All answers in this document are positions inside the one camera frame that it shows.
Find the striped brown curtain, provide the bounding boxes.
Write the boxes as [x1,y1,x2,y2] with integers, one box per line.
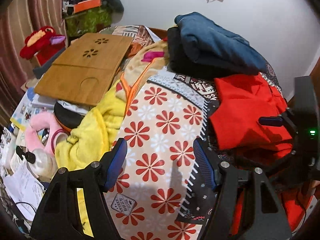
[1,0,66,126]

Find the folded blue jeans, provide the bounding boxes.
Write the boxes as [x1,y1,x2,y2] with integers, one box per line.
[175,12,267,75]

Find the green patterned storage box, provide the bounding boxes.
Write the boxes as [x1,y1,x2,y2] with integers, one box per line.
[65,7,112,37]

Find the yellow fleece blanket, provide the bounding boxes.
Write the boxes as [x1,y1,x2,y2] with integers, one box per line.
[54,80,131,238]

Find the orange flat box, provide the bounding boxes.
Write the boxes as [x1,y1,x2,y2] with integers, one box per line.
[73,0,101,13]

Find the red plush toy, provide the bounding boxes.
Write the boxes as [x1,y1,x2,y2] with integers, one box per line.
[20,26,66,66]

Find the red zip jacket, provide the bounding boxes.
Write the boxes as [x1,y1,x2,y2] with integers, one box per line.
[210,74,319,230]

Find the patchwork patterned bedspread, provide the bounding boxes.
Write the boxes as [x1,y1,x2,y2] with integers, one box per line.
[103,24,286,240]

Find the folded black garment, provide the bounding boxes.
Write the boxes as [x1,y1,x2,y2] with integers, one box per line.
[167,27,229,81]

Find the clear plastic bottle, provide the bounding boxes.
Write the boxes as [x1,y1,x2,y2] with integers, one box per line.
[16,146,58,182]

